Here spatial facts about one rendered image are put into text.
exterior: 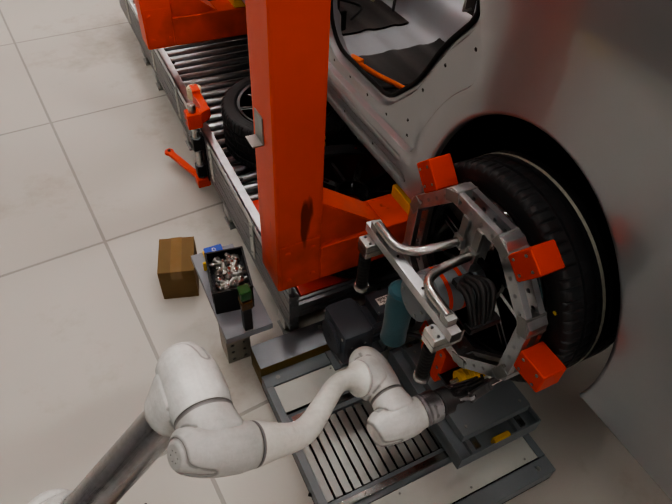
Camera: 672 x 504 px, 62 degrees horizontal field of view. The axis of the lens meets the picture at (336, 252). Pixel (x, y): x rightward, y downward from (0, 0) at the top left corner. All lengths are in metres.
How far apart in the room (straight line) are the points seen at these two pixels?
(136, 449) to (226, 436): 0.27
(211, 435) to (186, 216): 2.00
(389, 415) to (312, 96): 0.86
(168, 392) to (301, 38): 0.87
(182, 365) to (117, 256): 1.71
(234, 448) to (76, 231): 2.11
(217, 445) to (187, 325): 1.43
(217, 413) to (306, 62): 0.85
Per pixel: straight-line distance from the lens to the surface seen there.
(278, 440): 1.27
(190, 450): 1.17
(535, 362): 1.47
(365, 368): 1.56
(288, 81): 1.45
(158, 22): 3.42
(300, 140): 1.56
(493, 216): 1.45
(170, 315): 2.62
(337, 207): 1.83
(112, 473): 1.46
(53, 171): 3.57
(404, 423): 1.53
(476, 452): 2.12
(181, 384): 1.25
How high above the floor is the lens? 2.03
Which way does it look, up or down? 46 degrees down
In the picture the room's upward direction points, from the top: 4 degrees clockwise
